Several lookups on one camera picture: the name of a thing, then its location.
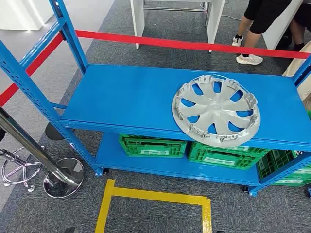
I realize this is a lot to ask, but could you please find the black round stanchion base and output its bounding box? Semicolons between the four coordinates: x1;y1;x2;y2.
45;122;75;141

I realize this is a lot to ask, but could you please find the green plastic crate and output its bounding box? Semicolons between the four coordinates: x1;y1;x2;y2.
119;134;187;159
257;149;297;180
271;164;311;187
187;141;272;171

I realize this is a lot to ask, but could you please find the chrome chair base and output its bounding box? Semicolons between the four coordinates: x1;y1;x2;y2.
0;146;45;193

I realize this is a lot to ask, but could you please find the chrome stanchion post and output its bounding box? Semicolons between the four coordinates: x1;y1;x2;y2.
0;107;85;199

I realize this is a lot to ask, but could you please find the white panel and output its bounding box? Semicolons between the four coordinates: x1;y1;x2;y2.
262;0;304;50

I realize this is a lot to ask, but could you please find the red barrier belt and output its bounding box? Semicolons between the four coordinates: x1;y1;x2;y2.
75;29;311;60
0;32;65;107

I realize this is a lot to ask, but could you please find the blue metal shelf rack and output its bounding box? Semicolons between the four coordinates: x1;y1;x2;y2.
0;0;311;198

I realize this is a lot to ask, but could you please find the silver plastic wheel hubcap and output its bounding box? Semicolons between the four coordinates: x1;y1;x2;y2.
171;74;261;148

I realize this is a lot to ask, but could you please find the person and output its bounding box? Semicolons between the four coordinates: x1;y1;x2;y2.
232;0;294;66
288;2;311;53
282;40;311;112

